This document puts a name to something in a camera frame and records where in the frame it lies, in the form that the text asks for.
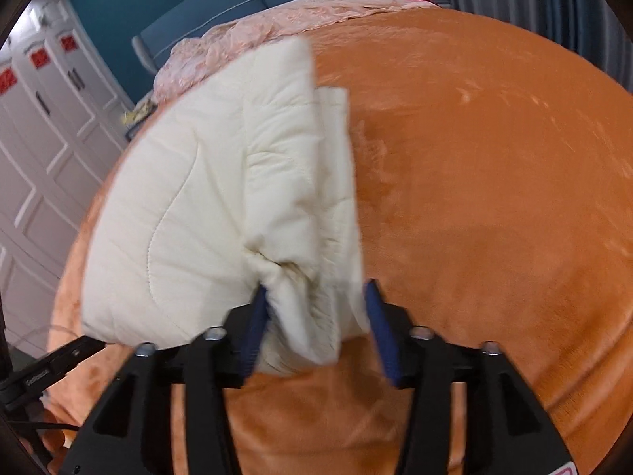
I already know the white panelled wardrobe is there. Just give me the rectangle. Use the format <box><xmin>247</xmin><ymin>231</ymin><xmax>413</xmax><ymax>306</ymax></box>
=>
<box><xmin>0</xmin><ymin>0</ymin><xmax>135</xmax><ymax>348</ymax></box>

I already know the black cable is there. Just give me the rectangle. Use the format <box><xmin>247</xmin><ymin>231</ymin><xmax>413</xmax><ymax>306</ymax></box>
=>
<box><xmin>9</xmin><ymin>418</ymin><xmax>83</xmax><ymax>434</ymax></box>

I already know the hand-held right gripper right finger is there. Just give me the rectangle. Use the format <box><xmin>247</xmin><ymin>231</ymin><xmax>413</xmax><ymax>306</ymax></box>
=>
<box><xmin>363</xmin><ymin>279</ymin><xmax>577</xmax><ymax>475</ymax></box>

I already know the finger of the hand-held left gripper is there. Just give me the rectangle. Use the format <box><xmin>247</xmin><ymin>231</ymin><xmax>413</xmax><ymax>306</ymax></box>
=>
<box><xmin>0</xmin><ymin>335</ymin><xmax>106</xmax><ymax>411</ymax></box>

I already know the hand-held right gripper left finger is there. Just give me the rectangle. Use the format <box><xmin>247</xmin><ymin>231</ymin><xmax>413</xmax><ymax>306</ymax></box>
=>
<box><xmin>52</xmin><ymin>284</ymin><xmax>271</xmax><ymax>475</ymax></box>

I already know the pale yellow cloth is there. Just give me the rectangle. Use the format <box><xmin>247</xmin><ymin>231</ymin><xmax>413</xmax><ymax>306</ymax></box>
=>
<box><xmin>122</xmin><ymin>99</ymin><xmax>157</xmax><ymax>127</ymax></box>

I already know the cream quilted jacket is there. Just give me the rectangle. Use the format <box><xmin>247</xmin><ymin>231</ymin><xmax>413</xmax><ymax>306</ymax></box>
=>
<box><xmin>80</xmin><ymin>36</ymin><xmax>372</xmax><ymax>376</ymax></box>

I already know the orange plush blanket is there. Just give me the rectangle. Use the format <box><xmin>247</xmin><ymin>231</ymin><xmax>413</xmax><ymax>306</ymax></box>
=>
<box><xmin>44</xmin><ymin>7</ymin><xmax>633</xmax><ymax>475</ymax></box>

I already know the pink lace quilt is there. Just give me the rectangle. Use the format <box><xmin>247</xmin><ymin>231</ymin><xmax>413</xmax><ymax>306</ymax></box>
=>
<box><xmin>152</xmin><ymin>0</ymin><xmax>442</xmax><ymax>102</ymax></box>

